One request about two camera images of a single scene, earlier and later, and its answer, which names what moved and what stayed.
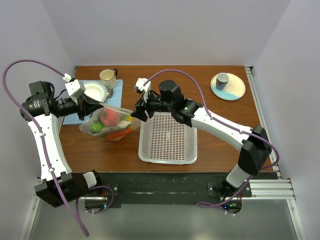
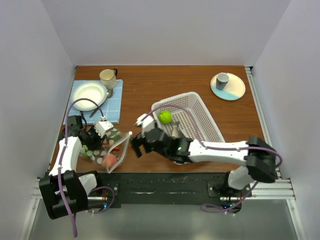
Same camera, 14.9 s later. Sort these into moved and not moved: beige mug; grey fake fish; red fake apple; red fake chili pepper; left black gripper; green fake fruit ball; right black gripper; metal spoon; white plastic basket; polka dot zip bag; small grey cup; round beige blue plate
Moved: white plastic basket; grey fake fish; polka dot zip bag; left black gripper; green fake fruit ball; right black gripper; red fake chili pepper; red fake apple
Not moved: beige mug; round beige blue plate; small grey cup; metal spoon
